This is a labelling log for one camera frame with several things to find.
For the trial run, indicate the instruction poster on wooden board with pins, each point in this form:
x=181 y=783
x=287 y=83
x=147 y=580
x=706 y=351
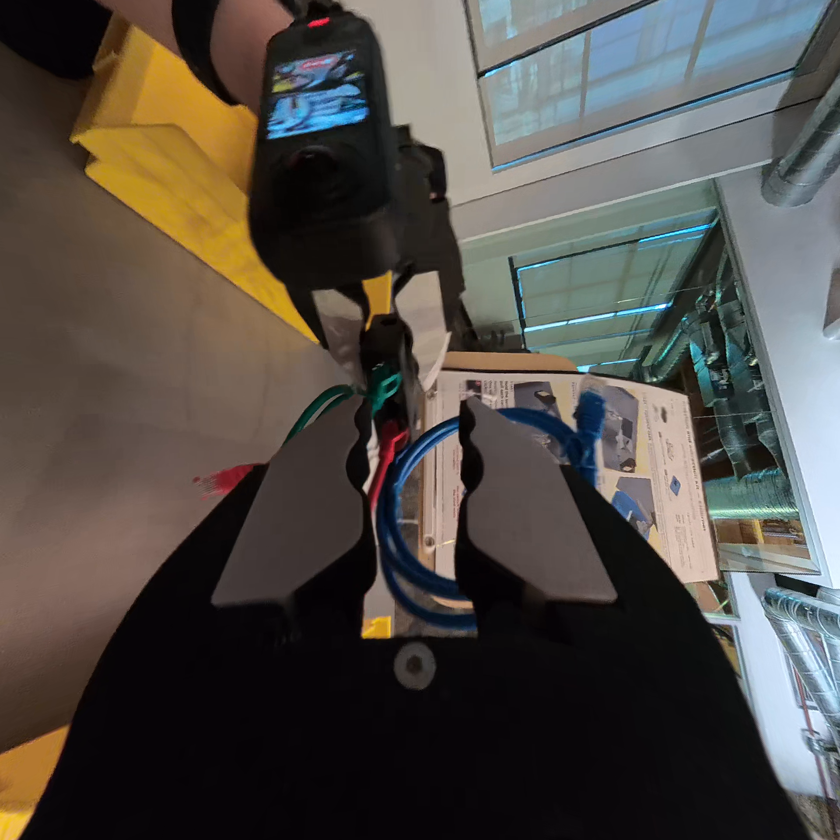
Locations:
x=676 y=459

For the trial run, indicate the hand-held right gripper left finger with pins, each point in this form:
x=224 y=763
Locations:
x=295 y=525

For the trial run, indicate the yellow plastic bin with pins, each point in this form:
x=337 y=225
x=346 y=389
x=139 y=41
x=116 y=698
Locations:
x=164 y=170
x=26 y=774

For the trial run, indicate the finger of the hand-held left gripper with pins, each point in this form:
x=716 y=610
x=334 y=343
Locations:
x=426 y=315
x=338 y=321

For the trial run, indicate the black ethernet switch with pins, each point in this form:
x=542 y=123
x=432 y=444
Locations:
x=387 y=341

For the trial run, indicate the person's left hand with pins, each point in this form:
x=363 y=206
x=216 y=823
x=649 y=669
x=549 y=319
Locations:
x=253 y=52

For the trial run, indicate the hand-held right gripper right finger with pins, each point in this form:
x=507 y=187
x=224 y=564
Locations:
x=531 y=525

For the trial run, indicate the black wristband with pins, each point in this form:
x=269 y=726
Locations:
x=203 y=52

